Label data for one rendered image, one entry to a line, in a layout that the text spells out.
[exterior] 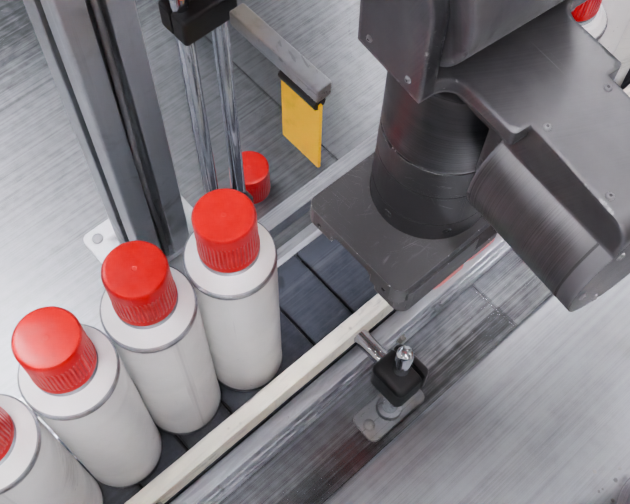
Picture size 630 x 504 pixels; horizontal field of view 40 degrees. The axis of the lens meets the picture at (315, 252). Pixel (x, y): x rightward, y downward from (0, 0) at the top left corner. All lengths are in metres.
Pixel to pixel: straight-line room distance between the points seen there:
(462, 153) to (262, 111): 0.46
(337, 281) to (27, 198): 0.28
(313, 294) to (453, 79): 0.36
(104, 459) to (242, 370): 0.11
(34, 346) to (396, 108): 0.20
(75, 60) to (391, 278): 0.21
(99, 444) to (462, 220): 0.24
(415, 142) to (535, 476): 0.33
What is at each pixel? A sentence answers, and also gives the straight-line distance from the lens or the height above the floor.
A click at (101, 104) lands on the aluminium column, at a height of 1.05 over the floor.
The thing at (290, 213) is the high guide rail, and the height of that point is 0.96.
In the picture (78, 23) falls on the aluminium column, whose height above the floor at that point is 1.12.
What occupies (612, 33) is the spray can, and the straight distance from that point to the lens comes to 0.66.
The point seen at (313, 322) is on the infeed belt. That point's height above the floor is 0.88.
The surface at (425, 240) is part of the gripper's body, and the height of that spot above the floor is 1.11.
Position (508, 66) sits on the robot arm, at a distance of 0.31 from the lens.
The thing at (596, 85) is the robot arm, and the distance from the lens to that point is 0.31.
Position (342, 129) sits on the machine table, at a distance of 0.78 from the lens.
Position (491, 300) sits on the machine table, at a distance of 0.71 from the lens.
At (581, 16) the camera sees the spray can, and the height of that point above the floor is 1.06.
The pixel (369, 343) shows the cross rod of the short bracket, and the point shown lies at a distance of 0.59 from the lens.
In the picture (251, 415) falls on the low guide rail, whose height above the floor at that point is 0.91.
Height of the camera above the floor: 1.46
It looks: 62 degrees down
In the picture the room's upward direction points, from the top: 2 degrees clockwise
